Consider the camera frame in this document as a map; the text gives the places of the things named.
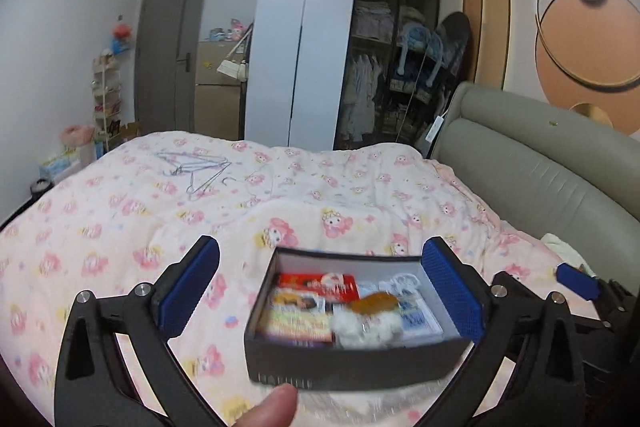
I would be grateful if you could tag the black cardboard box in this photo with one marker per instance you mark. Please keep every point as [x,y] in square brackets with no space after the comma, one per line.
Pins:
[350,369]

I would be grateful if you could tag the grey door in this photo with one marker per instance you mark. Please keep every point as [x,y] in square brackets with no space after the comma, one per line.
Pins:
[170,57]

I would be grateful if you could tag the white shelf rack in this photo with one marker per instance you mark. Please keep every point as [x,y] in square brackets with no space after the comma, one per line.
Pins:
[107,102]

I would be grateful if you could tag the person's left hand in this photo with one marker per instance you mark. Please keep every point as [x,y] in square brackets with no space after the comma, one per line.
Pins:
[272,407]

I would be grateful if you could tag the small cream plush toy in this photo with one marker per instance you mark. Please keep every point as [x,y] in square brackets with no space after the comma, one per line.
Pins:
[365,327]

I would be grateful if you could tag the white cloth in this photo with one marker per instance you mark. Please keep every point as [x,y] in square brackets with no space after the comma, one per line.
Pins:
[560,247]

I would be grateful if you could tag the white handbag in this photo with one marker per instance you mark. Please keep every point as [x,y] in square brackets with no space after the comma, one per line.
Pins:
[232,67]

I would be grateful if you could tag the dark glass wardrobe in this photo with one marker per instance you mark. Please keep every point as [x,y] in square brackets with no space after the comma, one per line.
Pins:
[380,57]

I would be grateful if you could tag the beige cabinet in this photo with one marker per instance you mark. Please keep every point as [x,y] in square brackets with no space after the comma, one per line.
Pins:
[220,107]

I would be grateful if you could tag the yellow printed packet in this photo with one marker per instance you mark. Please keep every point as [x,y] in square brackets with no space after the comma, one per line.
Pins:
[295,317]

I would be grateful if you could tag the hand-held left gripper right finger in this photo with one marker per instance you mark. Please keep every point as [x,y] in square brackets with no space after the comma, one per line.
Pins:
[455,292]

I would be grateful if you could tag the pink printed blanket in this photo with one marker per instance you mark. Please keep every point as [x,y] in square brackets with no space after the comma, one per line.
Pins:
[125,217]

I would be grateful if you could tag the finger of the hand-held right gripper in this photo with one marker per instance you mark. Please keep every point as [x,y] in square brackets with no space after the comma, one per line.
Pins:
[577,282]

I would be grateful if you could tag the red printed packet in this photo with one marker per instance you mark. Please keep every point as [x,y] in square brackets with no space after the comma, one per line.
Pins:
[310,282]

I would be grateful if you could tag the tissue box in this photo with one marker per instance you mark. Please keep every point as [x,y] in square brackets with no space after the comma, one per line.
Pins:
[60,164]

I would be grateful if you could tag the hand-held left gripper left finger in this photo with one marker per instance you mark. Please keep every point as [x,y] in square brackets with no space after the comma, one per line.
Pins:
[190,292]

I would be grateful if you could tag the blue baby stroller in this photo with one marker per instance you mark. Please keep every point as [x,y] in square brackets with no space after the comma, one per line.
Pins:
[420,52]

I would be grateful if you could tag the pink wall plush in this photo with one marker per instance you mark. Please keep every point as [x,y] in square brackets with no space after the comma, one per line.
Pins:
[121,37]

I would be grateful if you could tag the grey upholstered headboard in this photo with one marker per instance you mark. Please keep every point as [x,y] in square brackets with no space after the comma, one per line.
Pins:
[525,167]

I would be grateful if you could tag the clear packet with blue print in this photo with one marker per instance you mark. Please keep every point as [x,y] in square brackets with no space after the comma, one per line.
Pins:
[420,317]

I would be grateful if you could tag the white wardrobe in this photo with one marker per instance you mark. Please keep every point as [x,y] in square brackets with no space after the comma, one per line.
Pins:
[300,57]

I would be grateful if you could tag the black oval board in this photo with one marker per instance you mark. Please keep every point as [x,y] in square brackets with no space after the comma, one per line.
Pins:
[455,42]

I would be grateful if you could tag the white hanging tag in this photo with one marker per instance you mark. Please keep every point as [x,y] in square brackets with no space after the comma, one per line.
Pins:
[436,128]

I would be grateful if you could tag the small open cardboard box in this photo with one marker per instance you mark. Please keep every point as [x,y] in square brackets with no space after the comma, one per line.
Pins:
[131,131]

